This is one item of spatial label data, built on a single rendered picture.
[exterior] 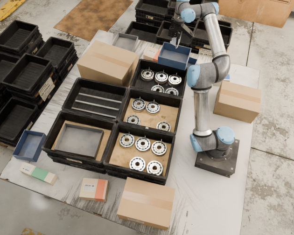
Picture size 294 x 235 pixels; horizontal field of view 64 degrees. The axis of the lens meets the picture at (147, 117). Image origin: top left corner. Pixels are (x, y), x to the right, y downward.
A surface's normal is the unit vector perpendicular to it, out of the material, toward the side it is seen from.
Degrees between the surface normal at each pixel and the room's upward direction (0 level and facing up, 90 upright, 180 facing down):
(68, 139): 0
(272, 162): 0
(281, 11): 74
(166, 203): 0
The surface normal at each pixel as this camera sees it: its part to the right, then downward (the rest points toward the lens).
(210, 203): 0.02, -0.51
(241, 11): -0.30, 0.61
